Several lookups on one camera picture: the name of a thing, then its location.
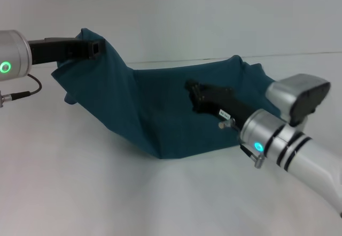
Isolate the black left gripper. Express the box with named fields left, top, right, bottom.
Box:
left=28, top=37, right=105, bottom=65

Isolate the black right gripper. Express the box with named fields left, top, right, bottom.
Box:
left=184, top=79, right=258, bottom=128

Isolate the teal t-shirt with FREE print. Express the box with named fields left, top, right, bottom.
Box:
left=50, top=27, right=284, bottom=160

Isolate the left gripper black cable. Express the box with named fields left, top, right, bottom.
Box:
left=0, top=73, right=43, bottom=109

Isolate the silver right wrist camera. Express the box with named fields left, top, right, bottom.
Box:
left=266, top=73, right=331, bottom=128

